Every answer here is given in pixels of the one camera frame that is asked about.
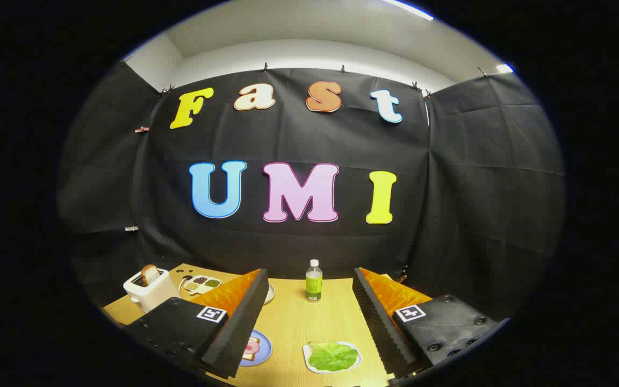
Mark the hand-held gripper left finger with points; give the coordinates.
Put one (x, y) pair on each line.
(239, 333)

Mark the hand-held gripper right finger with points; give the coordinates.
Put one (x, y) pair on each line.
(384, 328)

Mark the green lettuce leaf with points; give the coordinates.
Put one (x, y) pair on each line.
(333, 356)

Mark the white bread slice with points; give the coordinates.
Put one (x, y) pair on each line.
(250, 349)
(150, 274)

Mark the blue round plate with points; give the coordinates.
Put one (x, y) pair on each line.
(264, 352)

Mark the white round plate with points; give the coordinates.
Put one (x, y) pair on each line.
(270, 294)

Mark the white divided seasoning dish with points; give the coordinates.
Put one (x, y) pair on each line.
(206, 282)

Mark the white square plate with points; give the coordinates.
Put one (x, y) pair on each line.
(306, 355)

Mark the green label water bottle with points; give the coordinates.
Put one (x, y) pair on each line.
(314, 287)

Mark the white toaster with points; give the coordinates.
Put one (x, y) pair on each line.
(153, 295)

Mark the black backdrop cloth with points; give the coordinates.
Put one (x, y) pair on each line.
(299, 134)

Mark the small ceiling light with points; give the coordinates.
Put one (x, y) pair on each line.
(504, 68)

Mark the long ceiling light strip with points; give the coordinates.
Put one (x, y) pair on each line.
(409, 9)

